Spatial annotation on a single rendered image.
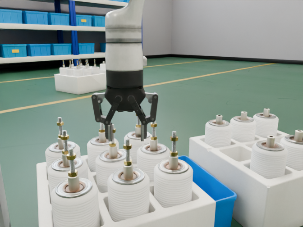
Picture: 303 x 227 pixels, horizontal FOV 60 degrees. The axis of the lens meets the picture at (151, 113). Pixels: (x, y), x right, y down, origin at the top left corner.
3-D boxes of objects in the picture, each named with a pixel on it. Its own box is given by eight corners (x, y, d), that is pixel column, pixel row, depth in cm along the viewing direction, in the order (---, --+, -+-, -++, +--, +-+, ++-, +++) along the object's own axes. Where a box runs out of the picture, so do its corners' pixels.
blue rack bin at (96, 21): (81, 27, 568) (80, 17, 562) (96, 28, 594) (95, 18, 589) (94, 26, 535) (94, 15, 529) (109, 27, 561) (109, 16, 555)
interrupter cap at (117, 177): (143, 187, 56) (143, 184, 56) (107, 185, 57) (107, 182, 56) (146, 170, 63) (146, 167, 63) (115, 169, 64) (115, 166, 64)
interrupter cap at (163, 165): (193, 173, 62) (194, 170, 62) (162, 177, 60) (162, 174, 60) (182, 159, 69) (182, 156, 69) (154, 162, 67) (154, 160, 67)
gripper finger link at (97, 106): (98, 91, 56) (106, 117, 57) (90, 93, 56) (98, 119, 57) (96, 93, 53) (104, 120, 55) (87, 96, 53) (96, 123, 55)
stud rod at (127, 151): (130, 171, 59) (129, 140, 57) (125, 170, 59) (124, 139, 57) (130, 169, 60) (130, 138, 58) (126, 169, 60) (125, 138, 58)
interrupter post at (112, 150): (119, 156, 70) (119, 145, 70) (113, 160, 69) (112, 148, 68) (113, 154, 72) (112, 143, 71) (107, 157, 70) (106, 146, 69)
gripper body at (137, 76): (100, 67, 49) (103, 115, 52) (145, 67, 49) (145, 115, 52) (106, 64, 56) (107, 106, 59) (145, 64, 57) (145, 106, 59)
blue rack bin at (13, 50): (-7, 56, 455) (-9, 44, 449) (16, 55, 482) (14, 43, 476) (4, 57, 422) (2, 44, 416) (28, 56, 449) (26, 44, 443)
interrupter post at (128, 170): (132, 180, 59) (132, 167, 58) (122, 179, 59) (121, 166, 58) (134, 174, 61) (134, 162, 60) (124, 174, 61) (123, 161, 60)
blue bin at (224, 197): (235, 230, 79) (239, 195, 75) (204, 241, 74) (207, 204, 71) (184, 182, 105) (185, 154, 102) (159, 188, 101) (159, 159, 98)
